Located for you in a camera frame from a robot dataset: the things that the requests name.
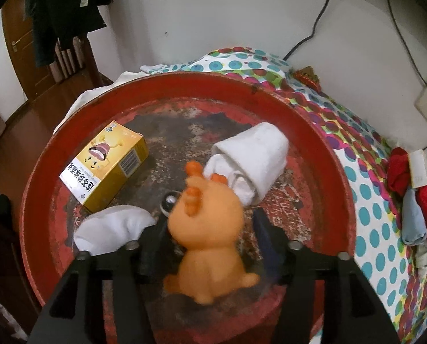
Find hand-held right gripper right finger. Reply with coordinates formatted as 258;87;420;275
253;208;402;344

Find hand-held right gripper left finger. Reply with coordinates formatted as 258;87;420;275
27;218;185;344

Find orange toy animal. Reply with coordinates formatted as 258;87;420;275
163;161;261;305

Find yellow cartoon box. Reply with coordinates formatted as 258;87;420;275
59;120;150;213
408;150;427;188

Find round red tray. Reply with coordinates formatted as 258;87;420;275
19;72;357;344

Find light blue sock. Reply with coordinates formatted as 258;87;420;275
400;188;427;246

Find polka dot tablecloth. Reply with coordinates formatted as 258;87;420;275
142;46;427;344

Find brown wooden door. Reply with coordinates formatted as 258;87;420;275
0;0;62;104

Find wooden chair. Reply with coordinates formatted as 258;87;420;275
54;32;103;87

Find red candy wrapper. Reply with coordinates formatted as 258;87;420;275
295;66;322;90

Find dark hanging clothes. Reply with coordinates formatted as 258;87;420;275
23;0;112;67

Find black cable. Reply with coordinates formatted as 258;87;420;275
385;0;427;97
283;0;355;61

